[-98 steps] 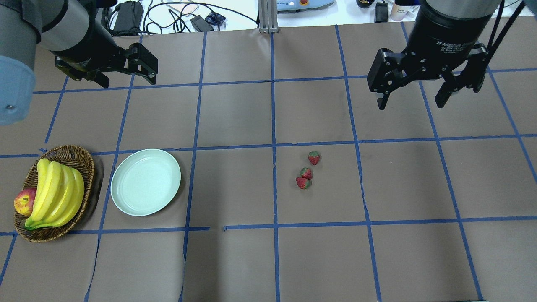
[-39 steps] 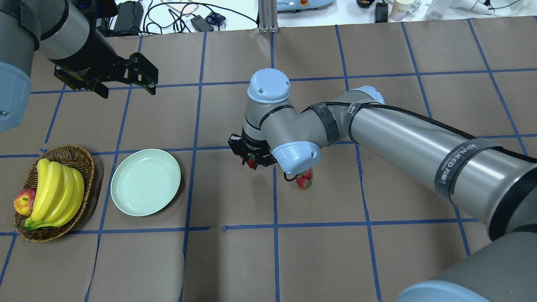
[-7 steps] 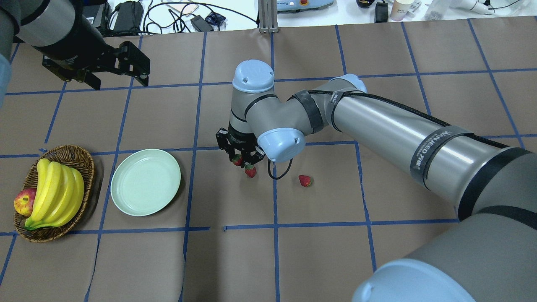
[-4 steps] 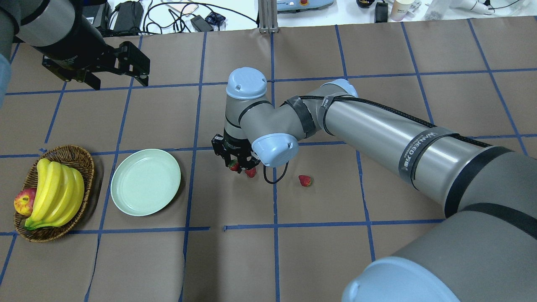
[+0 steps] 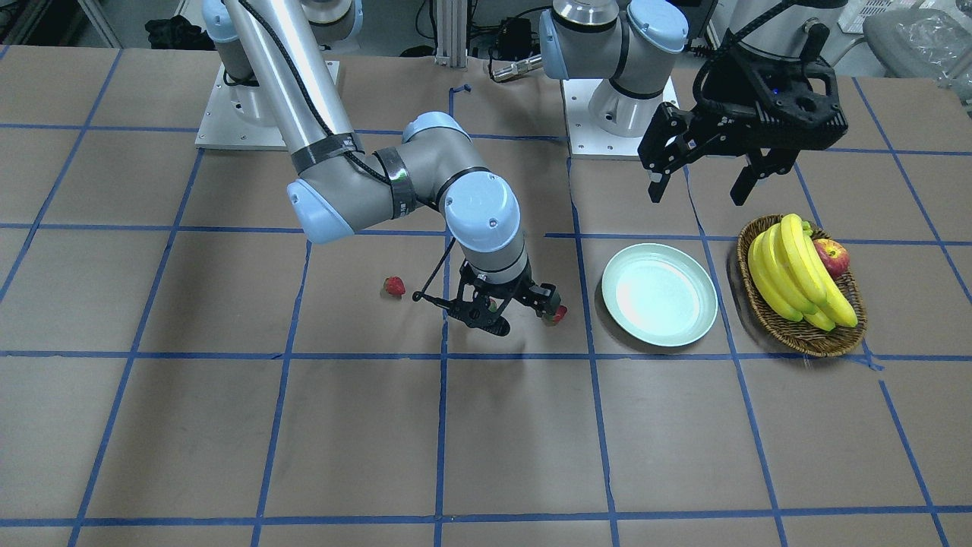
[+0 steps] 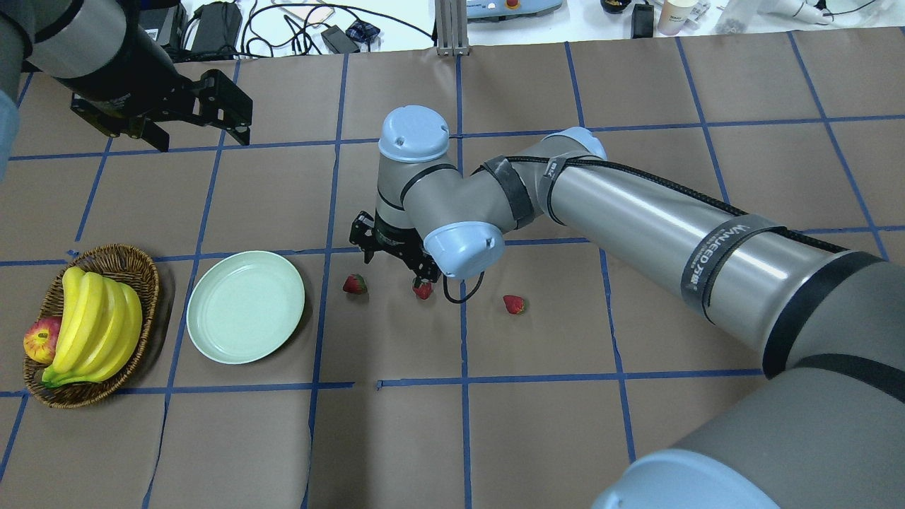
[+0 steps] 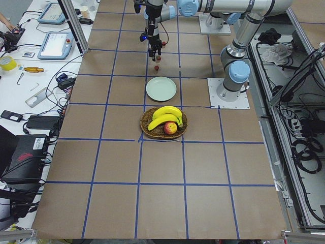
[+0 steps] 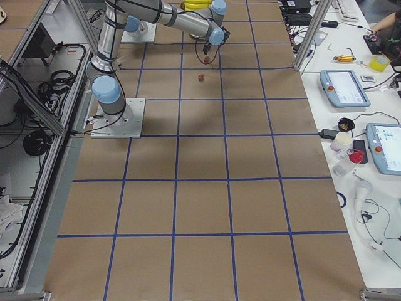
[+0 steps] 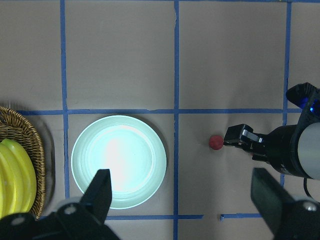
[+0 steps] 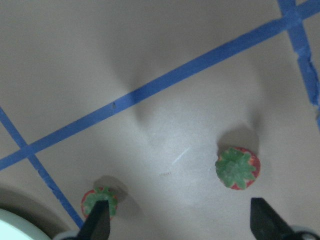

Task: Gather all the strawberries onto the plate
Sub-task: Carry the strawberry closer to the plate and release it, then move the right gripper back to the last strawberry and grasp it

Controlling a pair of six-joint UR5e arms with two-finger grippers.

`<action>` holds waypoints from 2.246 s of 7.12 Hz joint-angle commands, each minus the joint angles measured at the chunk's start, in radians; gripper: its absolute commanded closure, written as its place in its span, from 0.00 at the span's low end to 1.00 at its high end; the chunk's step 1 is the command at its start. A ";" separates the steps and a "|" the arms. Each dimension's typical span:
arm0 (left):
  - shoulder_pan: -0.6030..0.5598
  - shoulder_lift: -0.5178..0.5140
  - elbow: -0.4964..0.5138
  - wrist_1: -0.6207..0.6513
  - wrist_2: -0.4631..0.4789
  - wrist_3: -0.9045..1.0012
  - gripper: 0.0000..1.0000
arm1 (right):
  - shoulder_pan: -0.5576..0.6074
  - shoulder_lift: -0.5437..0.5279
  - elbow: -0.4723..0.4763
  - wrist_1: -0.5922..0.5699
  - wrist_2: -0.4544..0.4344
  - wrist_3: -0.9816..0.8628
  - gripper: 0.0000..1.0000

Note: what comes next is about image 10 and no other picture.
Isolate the pale green round plate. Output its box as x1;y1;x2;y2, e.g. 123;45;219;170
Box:
0;209;51;240

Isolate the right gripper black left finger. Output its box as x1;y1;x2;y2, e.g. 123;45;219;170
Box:
76;200;111;240

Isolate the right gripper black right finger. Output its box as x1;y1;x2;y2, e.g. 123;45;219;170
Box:
250;197;295;240

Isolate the red strawberry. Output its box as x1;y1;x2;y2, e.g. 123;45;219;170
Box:
80;186;118;220
215;147;261;190

